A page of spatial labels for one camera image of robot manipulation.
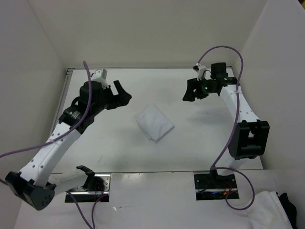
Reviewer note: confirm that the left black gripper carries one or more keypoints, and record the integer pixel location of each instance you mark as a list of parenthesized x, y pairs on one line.
[(124, 97)]

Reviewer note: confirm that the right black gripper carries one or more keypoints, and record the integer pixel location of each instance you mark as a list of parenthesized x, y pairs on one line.
[(193, 84)]

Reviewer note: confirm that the white skirt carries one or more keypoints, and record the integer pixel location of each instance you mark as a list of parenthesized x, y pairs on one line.
[(154, 123)]

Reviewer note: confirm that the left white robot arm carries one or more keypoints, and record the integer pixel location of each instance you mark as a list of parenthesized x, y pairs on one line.
[(34, 183)]

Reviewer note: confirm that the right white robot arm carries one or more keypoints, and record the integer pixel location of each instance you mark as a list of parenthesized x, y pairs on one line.
[(179, 119)]

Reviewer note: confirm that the white cloth pile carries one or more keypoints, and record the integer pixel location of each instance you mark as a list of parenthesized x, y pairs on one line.
[(267, 212)]

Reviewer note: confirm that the black cloth pile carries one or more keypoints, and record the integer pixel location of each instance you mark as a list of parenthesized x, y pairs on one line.
[(289, 209)]

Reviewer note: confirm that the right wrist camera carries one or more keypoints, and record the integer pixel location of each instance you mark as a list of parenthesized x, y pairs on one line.
[(201, 71)]

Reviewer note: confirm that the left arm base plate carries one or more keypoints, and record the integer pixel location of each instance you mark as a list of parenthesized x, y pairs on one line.
[(99, 191)]

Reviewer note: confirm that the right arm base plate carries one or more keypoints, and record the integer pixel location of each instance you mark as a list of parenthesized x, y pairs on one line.
[(208, 188)]

